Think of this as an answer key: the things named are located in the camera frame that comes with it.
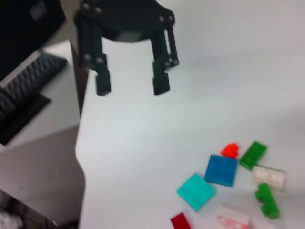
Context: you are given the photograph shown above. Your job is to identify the dark red long brick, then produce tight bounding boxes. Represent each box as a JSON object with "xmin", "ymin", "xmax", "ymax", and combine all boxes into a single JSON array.
[{"xmin": 170, "ymin": 212, "xmax": 191, "ymax": 229}]

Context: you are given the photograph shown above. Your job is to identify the green car-shaped toy brick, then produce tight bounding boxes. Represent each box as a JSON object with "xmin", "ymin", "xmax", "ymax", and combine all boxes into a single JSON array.
[{"xmin": 254, "ymin": 183, "xmax": 280, "ymax": 219}]

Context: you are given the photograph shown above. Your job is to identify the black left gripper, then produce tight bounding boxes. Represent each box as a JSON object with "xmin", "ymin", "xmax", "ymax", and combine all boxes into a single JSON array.
[{"xmin": 73, "ymin": 0, "xmax": 180, "ymax": 97}]

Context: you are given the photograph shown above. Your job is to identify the small red toy brick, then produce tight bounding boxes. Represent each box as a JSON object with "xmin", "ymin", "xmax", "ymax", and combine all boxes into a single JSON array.
[{"xmin": 220, "ymin": 142, "xmax": 241, "ymax": 159}]

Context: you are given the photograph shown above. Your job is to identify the teal square toy brick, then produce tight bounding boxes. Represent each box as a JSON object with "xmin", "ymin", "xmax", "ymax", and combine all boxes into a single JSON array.
[{"xmin": 176, "ymin": 173, "xmax": 217, "ymax": 212}]

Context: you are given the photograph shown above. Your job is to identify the green flat toy brick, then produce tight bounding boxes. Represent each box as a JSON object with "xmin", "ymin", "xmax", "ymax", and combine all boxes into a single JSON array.
[{"xmin": 239, "ymin": 140, "xmax": 267, "ymax": 171}]

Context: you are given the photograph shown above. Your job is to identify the white side desk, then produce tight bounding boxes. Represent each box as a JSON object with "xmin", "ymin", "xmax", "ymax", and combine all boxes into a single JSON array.
[{"xmin": 0, "ymin": 39, "xmax": 86, "ymax": 224}]

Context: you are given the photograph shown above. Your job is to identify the black computer keyboard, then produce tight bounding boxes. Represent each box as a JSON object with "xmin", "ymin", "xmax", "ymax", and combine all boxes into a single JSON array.
[{"xmin": 0, "ymin": 52, "xmax": 69, "ymax": 127}]

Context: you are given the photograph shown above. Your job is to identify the blue toy brick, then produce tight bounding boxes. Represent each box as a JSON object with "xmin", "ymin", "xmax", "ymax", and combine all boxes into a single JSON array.
[{"xmin": 204, "ymin": 154, "xmax": 239, "ymax": 188}]

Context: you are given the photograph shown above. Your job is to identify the white toy brick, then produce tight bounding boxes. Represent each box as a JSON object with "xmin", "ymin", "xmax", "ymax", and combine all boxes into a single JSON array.
[
  {"xmin": 252, "ymin": 166, "xmax": 286, "ymax": 191},
  {"xmin": 216, "ymin": 205, "xmax": 251, "ymax": 229}
]

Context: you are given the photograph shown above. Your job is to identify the black computer monitor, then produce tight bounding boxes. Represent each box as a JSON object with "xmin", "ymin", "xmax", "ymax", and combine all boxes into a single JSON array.
[{"xmin": 0, "ymin": 0, "xmax": 67, "ymax": 81}]

